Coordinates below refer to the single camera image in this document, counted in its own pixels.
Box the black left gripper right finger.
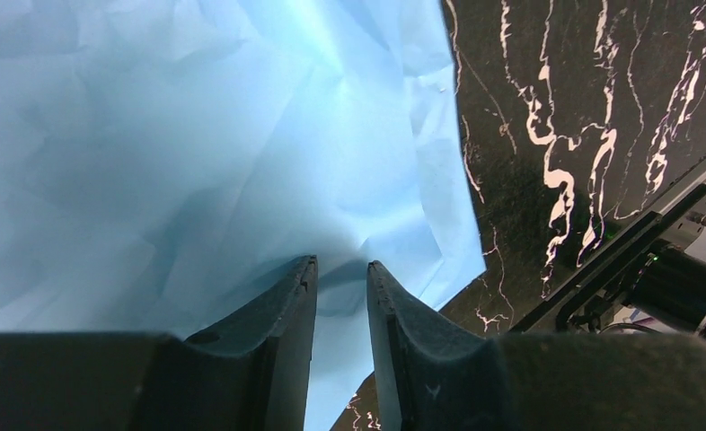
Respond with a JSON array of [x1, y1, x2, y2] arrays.
[[366, 261, 706, 430]]

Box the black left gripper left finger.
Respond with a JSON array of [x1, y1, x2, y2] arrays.
[[0, 256, 318, 430]]

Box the blue wrapping paper sheet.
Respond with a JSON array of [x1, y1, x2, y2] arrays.
[[0, 1, 486, 430]]

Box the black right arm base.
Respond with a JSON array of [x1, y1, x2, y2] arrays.
[[512, 210, 706, 339]]

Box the aluminium extrusion frame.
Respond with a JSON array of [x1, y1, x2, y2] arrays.
[[650, 154, 706, 262]]

